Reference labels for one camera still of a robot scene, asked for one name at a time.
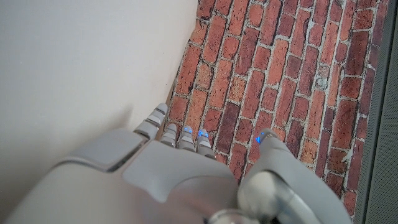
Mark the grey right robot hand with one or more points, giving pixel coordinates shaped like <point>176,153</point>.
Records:
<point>174,180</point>

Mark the red brick printed backdrop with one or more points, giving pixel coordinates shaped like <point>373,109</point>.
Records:
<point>273,77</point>

